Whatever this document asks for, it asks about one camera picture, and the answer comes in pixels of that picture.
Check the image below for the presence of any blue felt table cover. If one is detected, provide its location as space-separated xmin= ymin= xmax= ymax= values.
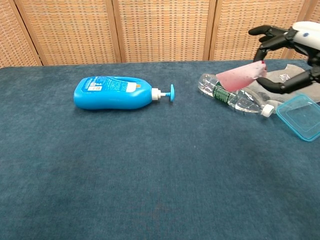
xmin=0 ymin=59 xmax=320 ymax=240

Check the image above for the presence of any blue transparent container lid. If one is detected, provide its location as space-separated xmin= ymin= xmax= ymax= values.
xmin=276 ymin=93 xmax=320 ymax=143

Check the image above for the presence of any clear green-label water bottle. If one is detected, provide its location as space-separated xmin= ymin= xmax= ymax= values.
xmin=198 ymin=73 xmax=275 ymax=118

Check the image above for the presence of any blue pump detergent bottle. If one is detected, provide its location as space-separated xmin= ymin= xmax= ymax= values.
xmin=73 ymin=76 xmax=176 ymax=111

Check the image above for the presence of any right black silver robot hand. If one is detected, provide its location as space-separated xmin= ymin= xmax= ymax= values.
xmin=248 ymin=21 xmax=320 ymax=95

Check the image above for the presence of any grey plastic pouch bag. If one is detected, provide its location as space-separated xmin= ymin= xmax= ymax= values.
xmin=243 ymin=63 xmax=320 ymax=115

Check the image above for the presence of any woven bamboo screen panel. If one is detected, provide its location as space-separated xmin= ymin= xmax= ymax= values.
xmin=0 ymin=0 xmax=42 ymax=68
xmin=283 ymin=0 xmax=320 ymax=61
xmin=209 ymin=0 xmax=311 ymax=62
xmin=14 ymin=0 xmax=126 ymax=67
xmin=112 ymin=0 xmax=216 ymax=63

